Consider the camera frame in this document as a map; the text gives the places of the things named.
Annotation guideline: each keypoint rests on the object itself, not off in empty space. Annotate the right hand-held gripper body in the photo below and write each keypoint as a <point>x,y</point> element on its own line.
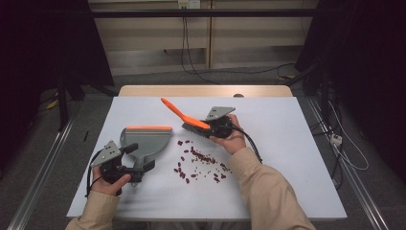
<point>220,112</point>

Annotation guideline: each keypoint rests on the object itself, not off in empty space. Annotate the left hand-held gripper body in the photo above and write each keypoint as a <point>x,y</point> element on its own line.
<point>107,155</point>

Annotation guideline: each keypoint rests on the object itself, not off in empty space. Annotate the grey dustpan with orange edge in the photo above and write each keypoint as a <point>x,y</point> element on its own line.
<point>150,143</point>

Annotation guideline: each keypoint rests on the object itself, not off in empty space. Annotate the red kidney beans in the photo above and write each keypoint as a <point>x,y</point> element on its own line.
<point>201,156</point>

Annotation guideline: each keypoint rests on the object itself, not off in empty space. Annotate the person's right hand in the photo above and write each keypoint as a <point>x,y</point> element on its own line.
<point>234,142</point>

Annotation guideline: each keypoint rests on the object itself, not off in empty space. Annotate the person's left hand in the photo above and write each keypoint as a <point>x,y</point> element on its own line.
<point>107,187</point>

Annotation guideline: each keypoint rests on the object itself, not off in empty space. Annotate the wooden table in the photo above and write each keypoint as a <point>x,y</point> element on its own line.
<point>204,91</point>

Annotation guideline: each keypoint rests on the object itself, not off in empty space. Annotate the black metal stand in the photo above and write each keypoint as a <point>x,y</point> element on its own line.
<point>62,105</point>

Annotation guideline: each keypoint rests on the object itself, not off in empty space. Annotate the yellow floor tape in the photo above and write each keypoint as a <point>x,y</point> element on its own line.
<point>52,104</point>
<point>286,78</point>

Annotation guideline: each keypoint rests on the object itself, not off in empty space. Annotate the black horizontal bar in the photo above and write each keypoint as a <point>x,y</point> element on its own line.
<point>207,13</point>

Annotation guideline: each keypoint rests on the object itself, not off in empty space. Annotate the white power strip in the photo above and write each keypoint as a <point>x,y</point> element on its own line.
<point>336,139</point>

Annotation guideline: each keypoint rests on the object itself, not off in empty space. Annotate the black curtain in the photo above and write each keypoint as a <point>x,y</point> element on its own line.
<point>38,38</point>
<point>367,48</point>

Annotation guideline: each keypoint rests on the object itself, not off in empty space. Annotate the aluminium floor rail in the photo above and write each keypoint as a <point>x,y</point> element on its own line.
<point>41,179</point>
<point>357,188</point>

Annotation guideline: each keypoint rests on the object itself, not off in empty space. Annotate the wooden wall post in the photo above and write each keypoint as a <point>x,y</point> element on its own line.
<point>209,38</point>

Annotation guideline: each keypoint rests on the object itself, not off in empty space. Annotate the white wall socket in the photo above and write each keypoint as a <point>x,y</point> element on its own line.
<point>189,4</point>

